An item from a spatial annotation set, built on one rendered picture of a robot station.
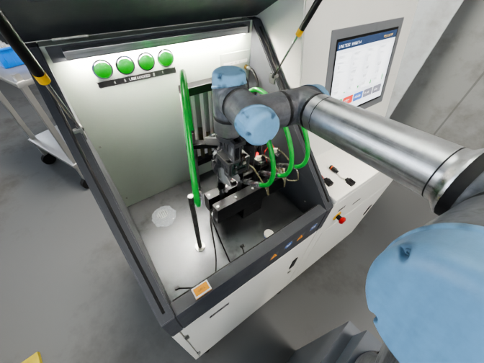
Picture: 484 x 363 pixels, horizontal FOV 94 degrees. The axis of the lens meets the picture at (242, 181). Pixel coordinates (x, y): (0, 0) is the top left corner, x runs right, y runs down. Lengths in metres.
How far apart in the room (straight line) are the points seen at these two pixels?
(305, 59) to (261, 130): 0.48
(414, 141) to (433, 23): 2.17
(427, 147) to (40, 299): 2.09
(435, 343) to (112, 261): 1.89
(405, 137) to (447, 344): 0.24
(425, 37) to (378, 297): 2.37
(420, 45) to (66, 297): 3.16
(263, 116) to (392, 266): 0.30
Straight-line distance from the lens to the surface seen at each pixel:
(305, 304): 1.77
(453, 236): 0.22
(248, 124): 0.42
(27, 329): 2.05
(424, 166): 0.36
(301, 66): 0.86
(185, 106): 0.52
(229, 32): 0.88
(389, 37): 1.28
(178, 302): 0.73
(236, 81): 0.50
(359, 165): 1.13
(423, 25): 2.53
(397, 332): 0.25
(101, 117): 0.84
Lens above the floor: 1.64
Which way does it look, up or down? 47 degrees down
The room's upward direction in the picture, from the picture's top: 4 degrees clockwise
